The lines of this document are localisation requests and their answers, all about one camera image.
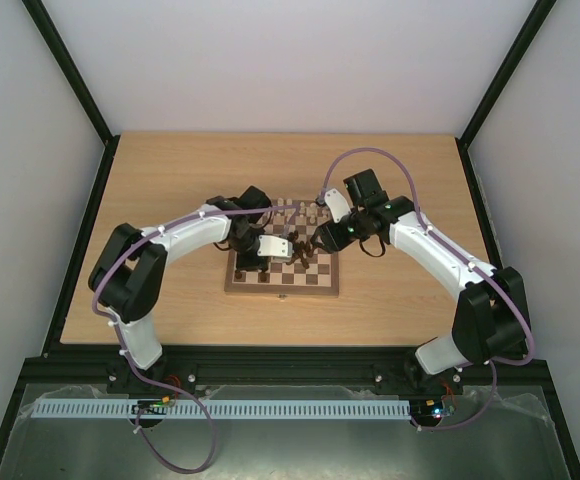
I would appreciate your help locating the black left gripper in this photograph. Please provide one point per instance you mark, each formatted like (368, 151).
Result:
(243, 264)

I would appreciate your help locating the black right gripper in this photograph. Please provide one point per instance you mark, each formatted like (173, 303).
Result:
(326, 238)

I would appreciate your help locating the dark pawn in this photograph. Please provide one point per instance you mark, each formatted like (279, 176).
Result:
(263, 275)

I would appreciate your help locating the wooden chess board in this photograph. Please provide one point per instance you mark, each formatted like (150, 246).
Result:
(320, 279)

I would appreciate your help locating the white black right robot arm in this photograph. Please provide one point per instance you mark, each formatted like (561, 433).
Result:
(491, 309)

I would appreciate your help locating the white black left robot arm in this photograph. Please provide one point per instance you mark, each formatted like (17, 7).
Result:
(128, 276)

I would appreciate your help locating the row of white chess pieces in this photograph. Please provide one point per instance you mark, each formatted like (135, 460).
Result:
(309, 214)

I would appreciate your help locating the pile of dark chess pieces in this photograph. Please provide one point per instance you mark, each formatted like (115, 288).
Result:
(302, 252)

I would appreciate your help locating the left controller board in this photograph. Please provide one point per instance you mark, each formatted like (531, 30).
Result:
(159, 406)

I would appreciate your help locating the controller board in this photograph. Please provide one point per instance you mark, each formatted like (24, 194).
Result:
(159, 406)
(435, 408)

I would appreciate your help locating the right controller board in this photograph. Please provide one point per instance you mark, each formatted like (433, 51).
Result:
(435, 408)

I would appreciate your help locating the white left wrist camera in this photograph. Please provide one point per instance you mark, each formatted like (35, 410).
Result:
(274, 246)

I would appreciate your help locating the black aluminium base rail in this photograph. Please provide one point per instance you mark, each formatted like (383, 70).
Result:
(196, 368)

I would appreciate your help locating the white slotted cable duct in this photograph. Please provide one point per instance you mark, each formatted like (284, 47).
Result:
(229, 409)

